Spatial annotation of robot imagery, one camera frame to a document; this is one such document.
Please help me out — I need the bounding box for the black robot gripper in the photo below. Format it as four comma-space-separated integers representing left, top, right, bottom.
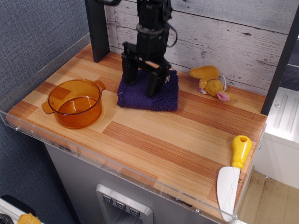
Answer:
122, 28, 171, 97

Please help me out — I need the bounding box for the purple towel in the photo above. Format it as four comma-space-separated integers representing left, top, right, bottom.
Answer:
116, 69, 180, 112

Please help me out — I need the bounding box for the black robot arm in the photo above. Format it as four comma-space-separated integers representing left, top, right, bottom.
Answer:
122, 0, 173, 97

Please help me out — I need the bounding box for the brown plush toy animal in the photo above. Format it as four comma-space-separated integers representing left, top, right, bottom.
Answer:
189, 65, 235, 102

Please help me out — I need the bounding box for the orange transparent plastic pot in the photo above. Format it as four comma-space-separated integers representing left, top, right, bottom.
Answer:
42, 79, 106, 129

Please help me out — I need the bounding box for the grey cabinet with dispenser panel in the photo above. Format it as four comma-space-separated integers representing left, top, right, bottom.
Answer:
45, 144, 213, 224

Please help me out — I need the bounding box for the clear acrylic table guard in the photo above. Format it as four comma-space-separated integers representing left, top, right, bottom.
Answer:
4, 46, 266, 224

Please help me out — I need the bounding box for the white appliance at right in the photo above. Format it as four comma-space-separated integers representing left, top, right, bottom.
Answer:
253, 87, 299, 188

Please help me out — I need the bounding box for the yellow black object bottom left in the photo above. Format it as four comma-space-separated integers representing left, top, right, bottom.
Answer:
0, 195, 42, 224

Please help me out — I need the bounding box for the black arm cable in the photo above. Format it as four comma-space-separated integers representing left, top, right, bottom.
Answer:
162, 21, 178, 49

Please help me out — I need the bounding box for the black left vertical post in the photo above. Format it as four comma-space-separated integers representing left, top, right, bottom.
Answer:
85, 0, 110, 63

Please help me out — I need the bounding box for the black vertical post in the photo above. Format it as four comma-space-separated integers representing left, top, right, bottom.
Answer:
85, 0, 110, 63
261, 8, 299, 115

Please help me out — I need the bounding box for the yellow handled white toy knife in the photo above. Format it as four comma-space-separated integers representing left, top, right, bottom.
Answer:
216, 135, 252, 223

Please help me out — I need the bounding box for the black right vertical post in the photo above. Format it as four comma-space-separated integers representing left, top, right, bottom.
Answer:
261, 8, 299, 115

